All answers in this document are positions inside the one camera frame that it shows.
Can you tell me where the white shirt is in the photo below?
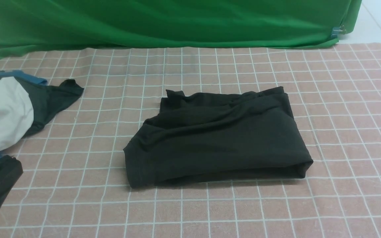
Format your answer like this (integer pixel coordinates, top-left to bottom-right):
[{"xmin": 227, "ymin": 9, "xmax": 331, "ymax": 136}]
[{"xmin": 0, "ymin": 77, "xmax": 34, "ymax": 151}]

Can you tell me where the dark gray long-sleeve shirt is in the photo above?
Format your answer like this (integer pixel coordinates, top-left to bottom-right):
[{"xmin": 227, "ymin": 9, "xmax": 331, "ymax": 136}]
[{"xmin": 124, "ymin": 86, "xmax": 313, "ymax": 189}]

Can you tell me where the blue and gray garment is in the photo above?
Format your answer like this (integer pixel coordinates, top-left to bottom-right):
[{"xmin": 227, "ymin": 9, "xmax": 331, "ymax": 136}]
[{"xmin": 0, "ymin": 72, "xmax": 84, "ymax": 138}]

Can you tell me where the green backdrop cloth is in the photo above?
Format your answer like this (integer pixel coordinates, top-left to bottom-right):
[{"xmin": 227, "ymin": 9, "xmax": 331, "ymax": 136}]
[{"xmin": 0, "ymin": 0, "xmax": 361, "ymax": 59}]

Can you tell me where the pink checkered tablecloth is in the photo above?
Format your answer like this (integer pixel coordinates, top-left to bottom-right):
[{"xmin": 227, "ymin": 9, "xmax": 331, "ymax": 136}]
[{"xmin": 0, "ymin": 43, "xmax": 381, "ymax": 238}]

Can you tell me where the blue clip on backdrop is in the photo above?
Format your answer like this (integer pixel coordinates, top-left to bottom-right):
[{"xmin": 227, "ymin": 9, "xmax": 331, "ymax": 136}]
[{"xmin": 330, "ymin": 25, "xmax": 347, "ymax": 39}]

